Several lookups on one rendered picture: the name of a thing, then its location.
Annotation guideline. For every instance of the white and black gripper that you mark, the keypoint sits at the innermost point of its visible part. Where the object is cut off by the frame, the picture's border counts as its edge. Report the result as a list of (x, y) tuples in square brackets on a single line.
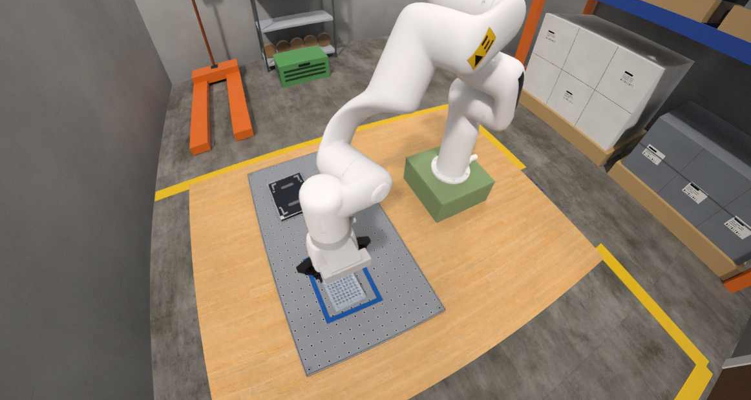
[(311, 265)]

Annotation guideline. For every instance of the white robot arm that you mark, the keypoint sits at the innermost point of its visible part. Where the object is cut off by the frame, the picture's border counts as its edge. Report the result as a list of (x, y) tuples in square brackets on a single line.
[(462, 36)]

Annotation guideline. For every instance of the blue tape rectangle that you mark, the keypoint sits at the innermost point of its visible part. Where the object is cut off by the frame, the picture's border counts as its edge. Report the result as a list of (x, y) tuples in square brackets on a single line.
[(351, 311)]

